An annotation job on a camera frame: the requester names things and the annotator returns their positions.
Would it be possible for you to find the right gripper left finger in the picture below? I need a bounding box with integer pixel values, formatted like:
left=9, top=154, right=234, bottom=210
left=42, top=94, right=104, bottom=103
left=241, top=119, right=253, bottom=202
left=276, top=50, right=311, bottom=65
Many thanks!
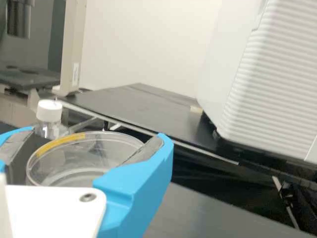
left=0, top=126, right=35, bottom=174

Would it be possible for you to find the incubator door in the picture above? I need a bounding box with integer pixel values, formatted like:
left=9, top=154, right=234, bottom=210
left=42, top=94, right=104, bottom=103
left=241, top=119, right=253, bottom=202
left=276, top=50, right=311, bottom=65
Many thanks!
left=215, top=0, right=317, bottom=163

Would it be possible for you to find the white incubator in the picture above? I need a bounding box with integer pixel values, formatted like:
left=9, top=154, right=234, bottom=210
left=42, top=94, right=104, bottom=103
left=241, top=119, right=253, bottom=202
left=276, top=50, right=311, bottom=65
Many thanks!
left=197, top=0, right=269, bottom=119

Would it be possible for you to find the black platform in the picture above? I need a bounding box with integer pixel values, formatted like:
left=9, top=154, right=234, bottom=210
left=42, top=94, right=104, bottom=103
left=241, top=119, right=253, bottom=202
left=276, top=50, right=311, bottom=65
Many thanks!
left=4, top=130, right=313, bottom=238
left=53, top=83, right=317, bottom=230

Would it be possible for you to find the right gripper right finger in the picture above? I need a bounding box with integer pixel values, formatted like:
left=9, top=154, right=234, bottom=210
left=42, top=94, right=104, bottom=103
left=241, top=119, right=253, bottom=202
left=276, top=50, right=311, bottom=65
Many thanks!
left=93, top=132, right=174, bottom=238

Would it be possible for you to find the petri dish lid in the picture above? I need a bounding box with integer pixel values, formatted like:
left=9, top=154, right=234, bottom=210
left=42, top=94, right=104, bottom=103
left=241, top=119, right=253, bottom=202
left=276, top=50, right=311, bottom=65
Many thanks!
left=26, top=131, right=146, bottom=187

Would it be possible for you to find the cream microscope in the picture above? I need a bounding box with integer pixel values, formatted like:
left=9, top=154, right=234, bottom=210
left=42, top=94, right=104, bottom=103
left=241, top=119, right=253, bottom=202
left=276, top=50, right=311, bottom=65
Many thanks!
left=0, top=0, right=87, bottom=126

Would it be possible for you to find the white-capped bottle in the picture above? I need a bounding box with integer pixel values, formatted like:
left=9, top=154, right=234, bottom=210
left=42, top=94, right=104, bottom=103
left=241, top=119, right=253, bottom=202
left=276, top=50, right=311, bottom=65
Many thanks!
left=34, top=99, right=63, bottom=139

